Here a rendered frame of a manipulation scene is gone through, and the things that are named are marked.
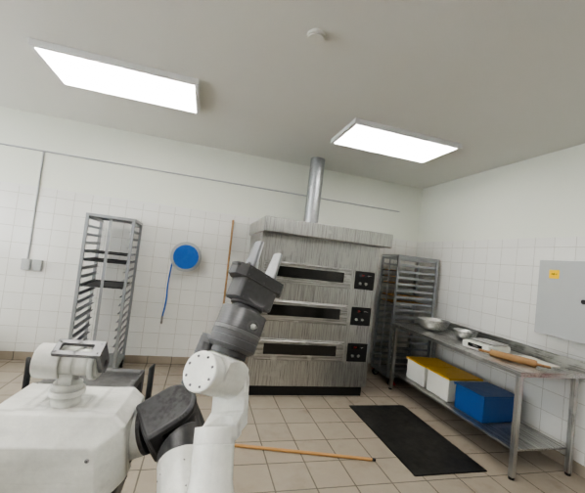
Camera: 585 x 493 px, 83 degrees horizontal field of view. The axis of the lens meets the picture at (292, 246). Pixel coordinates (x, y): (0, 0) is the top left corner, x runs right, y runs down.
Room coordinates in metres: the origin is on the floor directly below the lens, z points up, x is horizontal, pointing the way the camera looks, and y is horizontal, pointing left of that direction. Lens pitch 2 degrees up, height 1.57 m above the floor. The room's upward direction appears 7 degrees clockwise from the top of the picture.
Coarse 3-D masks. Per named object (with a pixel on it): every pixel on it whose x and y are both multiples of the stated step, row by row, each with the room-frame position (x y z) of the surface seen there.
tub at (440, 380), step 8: (432, 368) 3.94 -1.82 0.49; (440, 368) 3.98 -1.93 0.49; (448, 368) 4.01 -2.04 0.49; (456, 368) 4.06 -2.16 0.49; (432, 376) 3.86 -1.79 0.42; (440, 376) 3.75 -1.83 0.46; (448, 376) 3.70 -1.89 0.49; (456, 376) 3.73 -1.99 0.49; (464, 376) 3.77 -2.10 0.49; (472, 376) 3.81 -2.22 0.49; (432, 384) 3.84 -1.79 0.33; (440, 384) 3.73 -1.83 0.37; (448, 384) 3.62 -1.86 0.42; (456, 384) 3.64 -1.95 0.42; (432, 392) 3.84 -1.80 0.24; (440, 392) 3.71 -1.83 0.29; (448, 392) 3.62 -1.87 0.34; (448, 400) 3.62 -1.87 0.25
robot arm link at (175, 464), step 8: (176, 448) 0.63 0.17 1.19; (184, 448) 0.63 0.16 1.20; (192, 448) 0.63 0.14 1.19; (168, 456) 0.62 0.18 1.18; (176, 456) 0.61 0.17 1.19; (184, 456) 0.62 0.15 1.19; (160, 464) 0.62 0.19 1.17; (168, 464) 0.61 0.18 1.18; (176, 464) 0.60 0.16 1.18; (184, 464) 0.60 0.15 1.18; (160, 472) 0.60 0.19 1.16; (168, 472) 0.59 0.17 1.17; (176, 472) 0.59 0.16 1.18; (184, 472) 0.59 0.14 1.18; (160, 480) 0.59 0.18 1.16; (168, 480) 0.58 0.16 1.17; (176, 480) 0.58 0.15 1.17; (184, 480) 0.58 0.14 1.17; (160, 488) 0.58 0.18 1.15; (168, 488) 0.57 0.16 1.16; (176, 488) 0.57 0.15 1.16; (184, 488) 0.57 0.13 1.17
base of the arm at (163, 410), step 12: (180, 384) 0.73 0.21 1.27; (156, 396) 0.71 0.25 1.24; (168, 396) 0.71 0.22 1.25; (180, 396) 0.71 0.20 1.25; (192, 396) 0.70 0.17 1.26; (144, 408) 0.69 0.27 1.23; (156, 408) 0.69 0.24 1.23; (168, 408) 0.68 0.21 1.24; (180, 408) 0.68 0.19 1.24; (192, 408) 0.68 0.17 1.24; (144, 420) 0.67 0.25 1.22; (156, 420) 0.66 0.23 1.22; (168, 420) 0.66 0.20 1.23; (180, 420) 0.66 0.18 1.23; (144, 432) 0.65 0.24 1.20; (156, 432) 0.64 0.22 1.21; (156, 444) 0.65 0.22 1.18; (156, 456) 0.67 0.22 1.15
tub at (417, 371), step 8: (408, 360) 4.33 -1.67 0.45; (416, 360) 4.20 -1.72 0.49; (424, 360) 4.25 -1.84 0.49; (432, 360) 4.30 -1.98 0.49; (440, 360) 4.35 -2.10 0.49; (408, 368) 4.31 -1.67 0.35; (416, 368) 4.15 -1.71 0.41; (424, 368) 4.02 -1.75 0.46; (408, 376) 4.29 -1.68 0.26; (416, 376) 4.14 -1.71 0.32; (424, 376) 4.01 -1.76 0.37; (424, 384) 4.01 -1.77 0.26
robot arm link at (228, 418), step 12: (240, 396) 0.60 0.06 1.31; (216, 408) 0.60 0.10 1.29; (228, 408) 0.59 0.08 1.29; (240, 408) 0.59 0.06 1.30; (216, 420) 0.58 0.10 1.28; (228, 420) 0.58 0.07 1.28; (240, 420) 0.57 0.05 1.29; (204, 432) 0.52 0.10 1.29; (216, 432) 0.52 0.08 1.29; (228, 432) 0.53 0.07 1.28; (240, 432) 0.56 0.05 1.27; (204, 444) 0.51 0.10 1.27
